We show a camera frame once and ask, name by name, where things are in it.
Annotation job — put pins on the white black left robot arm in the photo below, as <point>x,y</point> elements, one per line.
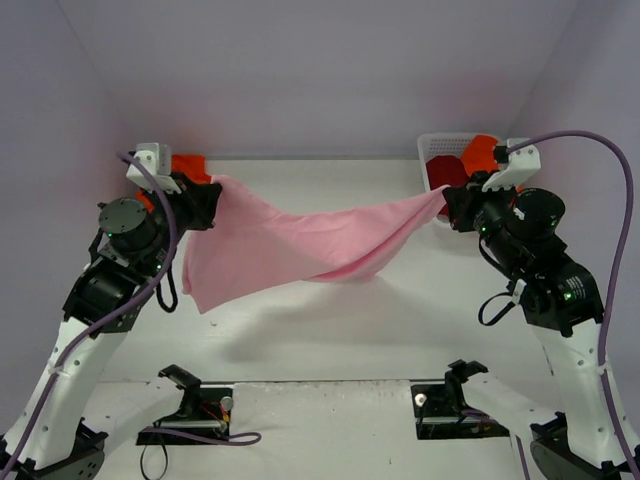
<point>56,437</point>

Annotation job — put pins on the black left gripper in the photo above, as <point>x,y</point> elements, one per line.
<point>201,205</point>

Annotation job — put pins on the white plastic basket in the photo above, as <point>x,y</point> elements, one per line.
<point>430,145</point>

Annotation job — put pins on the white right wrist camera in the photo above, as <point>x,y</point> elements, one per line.
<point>518,159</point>

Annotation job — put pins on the orange t shirt in basket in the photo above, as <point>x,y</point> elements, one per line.
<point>478,156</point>

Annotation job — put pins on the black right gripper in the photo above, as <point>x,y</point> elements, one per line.
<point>460,207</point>

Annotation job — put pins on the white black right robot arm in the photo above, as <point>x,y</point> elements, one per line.
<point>561,303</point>

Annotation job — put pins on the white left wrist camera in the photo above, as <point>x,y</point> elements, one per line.
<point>155,158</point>

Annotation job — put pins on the orange t shirt on table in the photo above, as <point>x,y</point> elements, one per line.
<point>193,166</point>

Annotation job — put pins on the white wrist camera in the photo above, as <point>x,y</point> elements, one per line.
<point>155,158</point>
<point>518,159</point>

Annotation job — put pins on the dark red t shirt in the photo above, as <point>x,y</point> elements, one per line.
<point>445,170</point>

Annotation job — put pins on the pink t shirt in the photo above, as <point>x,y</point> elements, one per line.
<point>253,246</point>

